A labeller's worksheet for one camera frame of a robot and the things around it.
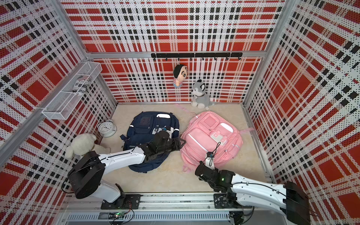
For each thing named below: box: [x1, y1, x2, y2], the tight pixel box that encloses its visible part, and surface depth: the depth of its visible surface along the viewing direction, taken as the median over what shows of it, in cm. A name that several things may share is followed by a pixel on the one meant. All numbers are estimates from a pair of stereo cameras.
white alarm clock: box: [97, 119, 118, 139], surface depth 103 cm
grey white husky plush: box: [190, 78, 215, 111], surface depth 113 cm
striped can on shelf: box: [72, 75, 92, 95], surface depth 77 cm
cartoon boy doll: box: [172, 64, 188, 88], surface depth 94 cm
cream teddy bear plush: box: [65, 133, 112, 159], surface depth 78 cm
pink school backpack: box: [181, 110, 243, 173], surface depth 95 cm
